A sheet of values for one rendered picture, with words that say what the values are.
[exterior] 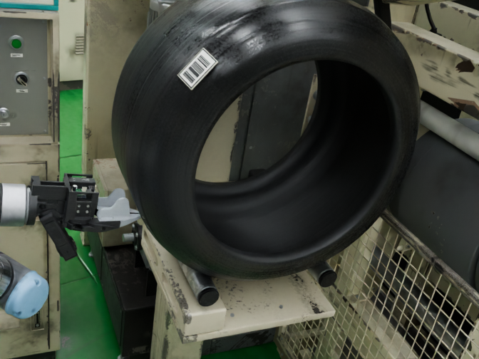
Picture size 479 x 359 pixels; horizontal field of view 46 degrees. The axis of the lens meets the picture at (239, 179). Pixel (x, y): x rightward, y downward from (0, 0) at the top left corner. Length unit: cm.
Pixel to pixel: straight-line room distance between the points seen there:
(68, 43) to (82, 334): 267
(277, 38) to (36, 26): 86
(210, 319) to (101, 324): 124
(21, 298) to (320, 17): 66
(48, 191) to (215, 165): 52
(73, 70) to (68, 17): 40
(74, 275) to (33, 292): 165
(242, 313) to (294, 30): 64
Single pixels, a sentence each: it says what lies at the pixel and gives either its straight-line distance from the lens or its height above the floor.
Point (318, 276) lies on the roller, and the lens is 126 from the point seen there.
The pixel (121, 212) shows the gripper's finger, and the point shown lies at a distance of 108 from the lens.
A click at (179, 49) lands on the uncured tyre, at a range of 94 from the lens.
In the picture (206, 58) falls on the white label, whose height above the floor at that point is 139.
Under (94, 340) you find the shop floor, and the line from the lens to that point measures 233.
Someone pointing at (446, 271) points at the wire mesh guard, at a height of 100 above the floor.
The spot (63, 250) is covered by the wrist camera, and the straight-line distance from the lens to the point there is 110.
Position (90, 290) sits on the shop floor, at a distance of 254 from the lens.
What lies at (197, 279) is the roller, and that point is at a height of 92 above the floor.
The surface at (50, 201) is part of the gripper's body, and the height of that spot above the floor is 109.
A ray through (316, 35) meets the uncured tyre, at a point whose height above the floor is 143.
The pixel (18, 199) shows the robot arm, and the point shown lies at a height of 111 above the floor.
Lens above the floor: 164
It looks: 28 degrees down
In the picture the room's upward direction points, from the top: 10 degrees clockwise
